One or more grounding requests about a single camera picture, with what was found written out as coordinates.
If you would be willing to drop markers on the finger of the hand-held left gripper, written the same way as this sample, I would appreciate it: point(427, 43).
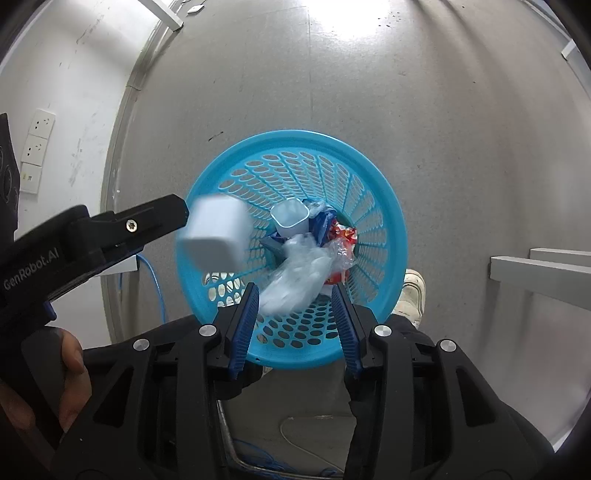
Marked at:
point(147, 221)

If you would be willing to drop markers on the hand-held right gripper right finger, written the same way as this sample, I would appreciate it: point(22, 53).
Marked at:
point(346, 332)

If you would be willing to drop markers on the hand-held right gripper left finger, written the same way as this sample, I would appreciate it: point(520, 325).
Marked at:
point(242, 332)

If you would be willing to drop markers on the white square plastic cup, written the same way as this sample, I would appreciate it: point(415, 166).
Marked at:
point(290, 217)
point(214, 230)

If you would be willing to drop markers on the clear plastic bag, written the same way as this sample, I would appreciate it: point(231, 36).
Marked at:
point(300, 272)

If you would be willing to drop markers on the red printed snack bag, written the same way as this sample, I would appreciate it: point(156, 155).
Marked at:
point(344, 235)

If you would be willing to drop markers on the blue plastic packaging bag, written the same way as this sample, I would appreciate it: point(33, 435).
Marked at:
point(321, 221)

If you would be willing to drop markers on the blue plastic mesh basket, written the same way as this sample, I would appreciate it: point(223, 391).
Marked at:
point(369, 194)

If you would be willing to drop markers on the person's left hand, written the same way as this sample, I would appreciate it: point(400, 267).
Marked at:
point(76, 374)

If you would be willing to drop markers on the white right shoe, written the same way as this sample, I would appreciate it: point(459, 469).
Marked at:
point(413, 295)

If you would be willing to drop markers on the white metal table beam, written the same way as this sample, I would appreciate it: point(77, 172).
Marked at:
point(540, 272)

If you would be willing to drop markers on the white metal table leg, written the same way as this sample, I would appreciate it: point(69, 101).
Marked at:
point(164, 11)

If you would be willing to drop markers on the white wall socket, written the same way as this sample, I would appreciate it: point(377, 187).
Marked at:
point(42, 123)
point(30, 177)
point(37, 149)

